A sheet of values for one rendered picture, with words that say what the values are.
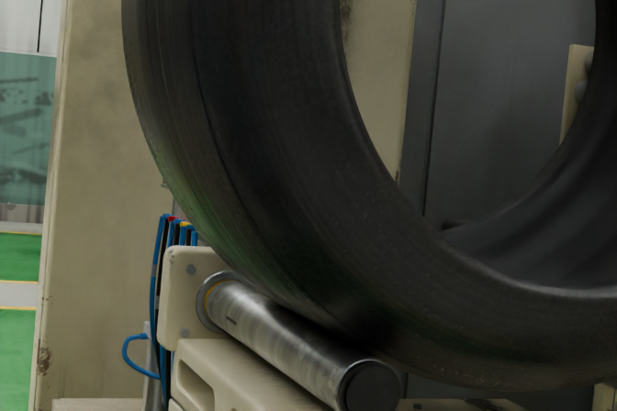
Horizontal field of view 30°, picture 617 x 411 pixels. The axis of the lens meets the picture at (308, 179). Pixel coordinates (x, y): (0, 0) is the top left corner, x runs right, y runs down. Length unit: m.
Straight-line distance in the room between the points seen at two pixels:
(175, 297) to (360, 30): 0.32
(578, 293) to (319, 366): 0.19
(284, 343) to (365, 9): 0.41
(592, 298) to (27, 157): 9.16
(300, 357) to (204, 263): 0.26
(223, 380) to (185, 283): 0.16
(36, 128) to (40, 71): 0.48
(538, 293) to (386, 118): 0.41
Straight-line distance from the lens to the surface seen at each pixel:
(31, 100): 9.87
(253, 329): 0.95
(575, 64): 1.42
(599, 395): 1.36
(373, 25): 1.16
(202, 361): 1.02
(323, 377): 0.81
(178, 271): 1.09
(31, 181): 9.90
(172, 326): 1.09
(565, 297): 0.82
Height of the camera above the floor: 1.08
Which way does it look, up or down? 3 degrees down
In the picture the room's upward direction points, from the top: 5 degrees clockwise
